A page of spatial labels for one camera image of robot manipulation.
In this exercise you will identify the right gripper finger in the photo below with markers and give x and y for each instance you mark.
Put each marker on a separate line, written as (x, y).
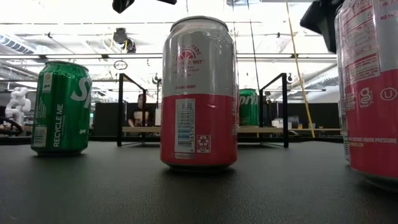
(320, 18)

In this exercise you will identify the green Sprite can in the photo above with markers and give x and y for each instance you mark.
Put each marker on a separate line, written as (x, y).
(248, 109)
(62, 118)

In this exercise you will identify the pink and silver Spindrift can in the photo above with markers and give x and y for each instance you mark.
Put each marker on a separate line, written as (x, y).
(373, 124)
(199, 124)

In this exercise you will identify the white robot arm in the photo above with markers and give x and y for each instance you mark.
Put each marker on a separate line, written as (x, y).
(18, 102)

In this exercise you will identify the wooden tray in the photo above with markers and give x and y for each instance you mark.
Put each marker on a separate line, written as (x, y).
(120, 109)

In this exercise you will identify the person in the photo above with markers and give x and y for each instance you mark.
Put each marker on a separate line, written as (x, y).
(138, 117)

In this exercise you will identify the black curved object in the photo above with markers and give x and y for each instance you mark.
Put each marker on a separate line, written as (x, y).
(17, 127)

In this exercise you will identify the black table mat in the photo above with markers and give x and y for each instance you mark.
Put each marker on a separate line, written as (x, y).
(280, 186)

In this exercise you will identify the black overhead camera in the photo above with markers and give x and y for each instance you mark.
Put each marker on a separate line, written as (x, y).
(119, 35)

